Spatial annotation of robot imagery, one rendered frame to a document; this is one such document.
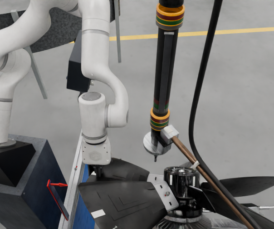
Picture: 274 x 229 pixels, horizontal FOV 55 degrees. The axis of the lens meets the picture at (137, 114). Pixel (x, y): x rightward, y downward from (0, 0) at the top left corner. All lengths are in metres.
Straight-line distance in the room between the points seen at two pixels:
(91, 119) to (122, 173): 0.27
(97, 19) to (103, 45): 0.08
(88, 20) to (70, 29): 1.73
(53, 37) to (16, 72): 1.39
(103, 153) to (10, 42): 0.55
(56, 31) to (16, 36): 1.47
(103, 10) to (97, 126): 0.37
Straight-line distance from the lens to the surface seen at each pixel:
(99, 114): 0.83
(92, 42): 0.86
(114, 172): 1.02
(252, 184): 1.03
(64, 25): 2.58
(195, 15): 4.27
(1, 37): 1.16
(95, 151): 0.93
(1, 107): 1.21
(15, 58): 1.22
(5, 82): 1.22
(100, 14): 0.89
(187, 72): 3.15
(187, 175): 0.85
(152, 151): 0.66
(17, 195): 1.29
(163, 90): 0.50
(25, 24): 1.10
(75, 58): 1.29
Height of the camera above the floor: 2.01
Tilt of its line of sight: 49 degrees down
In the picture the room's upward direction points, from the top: straight up
